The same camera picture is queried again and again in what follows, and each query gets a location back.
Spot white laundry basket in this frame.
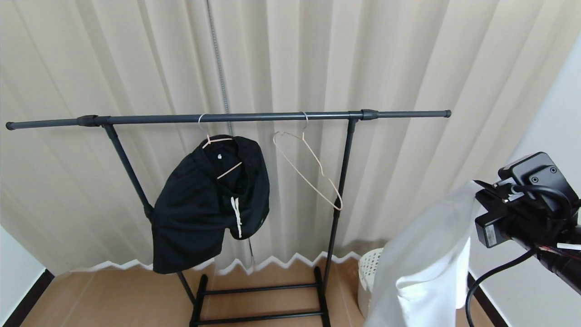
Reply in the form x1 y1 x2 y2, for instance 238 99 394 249
357 248 386 318

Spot black cable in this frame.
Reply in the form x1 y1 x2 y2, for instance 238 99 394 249
465 248 537 327

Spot black clothes rack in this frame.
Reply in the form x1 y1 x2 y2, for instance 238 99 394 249
5 109 452 327

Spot pink clothes hanger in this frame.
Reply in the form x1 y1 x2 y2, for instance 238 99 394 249
198 114 243 180
273 112 343 212

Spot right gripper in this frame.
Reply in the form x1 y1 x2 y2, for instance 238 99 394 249
474 188 563 249

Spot beige curtain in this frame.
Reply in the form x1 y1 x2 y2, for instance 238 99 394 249
0 0 581 277

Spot white printed T-shirt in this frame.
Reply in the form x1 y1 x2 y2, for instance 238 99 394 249
363 180 484 327

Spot black shorts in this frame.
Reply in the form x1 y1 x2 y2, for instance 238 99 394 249
151 134 271 275

